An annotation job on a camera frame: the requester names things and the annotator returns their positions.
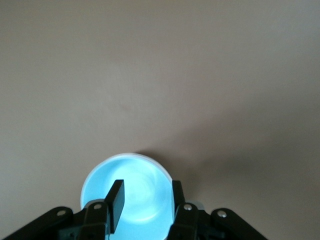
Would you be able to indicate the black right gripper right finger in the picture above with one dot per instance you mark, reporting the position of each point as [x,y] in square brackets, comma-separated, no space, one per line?
[178,200]

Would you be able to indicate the brown table cloth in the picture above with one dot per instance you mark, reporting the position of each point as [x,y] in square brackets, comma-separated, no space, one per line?
[175,62]

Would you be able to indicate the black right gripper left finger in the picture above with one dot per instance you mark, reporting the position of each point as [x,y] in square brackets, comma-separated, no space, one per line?
[117,200]

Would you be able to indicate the white plastic bowl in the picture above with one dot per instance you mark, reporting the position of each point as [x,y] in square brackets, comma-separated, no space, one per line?
[162,166]

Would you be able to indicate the light blue plastic bowl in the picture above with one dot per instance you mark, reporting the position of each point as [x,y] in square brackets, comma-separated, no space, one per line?
[142,195]

